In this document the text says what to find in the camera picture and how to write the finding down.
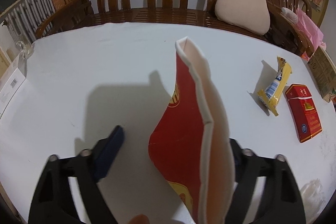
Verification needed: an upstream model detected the yellow snack wrapper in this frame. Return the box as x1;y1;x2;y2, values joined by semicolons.
257;56;292;116

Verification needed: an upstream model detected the long white box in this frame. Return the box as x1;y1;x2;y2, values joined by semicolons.
0;53;27;119

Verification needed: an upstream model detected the crushed red paper cup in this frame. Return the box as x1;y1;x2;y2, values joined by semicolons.
148;36;236;224

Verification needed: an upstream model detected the brown drink carton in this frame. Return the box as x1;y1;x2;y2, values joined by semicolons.
307;47;336;103

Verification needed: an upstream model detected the beige cushion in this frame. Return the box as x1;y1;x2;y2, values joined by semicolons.
215;0;271;35

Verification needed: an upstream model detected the red cigarette pack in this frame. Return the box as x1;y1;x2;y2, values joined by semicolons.
285;84;323;143

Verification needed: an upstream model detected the grey cast iron radiator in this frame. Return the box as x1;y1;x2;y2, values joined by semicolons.
1;0;56;43

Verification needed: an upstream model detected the person's left hand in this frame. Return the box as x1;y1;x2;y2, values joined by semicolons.
130;215;151;224

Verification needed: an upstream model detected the pink plastic bag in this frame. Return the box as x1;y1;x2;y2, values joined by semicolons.
296;8;326;60

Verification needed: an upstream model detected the white top wooden table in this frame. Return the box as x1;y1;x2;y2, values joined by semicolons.
0;21;336;224

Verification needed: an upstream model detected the white cloth bundle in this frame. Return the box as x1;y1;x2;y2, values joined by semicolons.
281;7;299;22

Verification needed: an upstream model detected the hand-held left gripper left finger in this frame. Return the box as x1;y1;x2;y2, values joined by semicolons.
28;126;125;224

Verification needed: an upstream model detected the brown wooden armchair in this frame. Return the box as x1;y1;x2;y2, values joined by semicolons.
265;0;317;56

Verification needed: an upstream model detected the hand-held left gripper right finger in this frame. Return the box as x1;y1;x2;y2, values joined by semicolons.
227;138;306;224

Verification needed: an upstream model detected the clear glass mug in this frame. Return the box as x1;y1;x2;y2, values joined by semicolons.
15;40;35;57

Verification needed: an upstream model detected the crumpled white tissue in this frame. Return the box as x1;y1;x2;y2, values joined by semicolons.
299;179;326;222

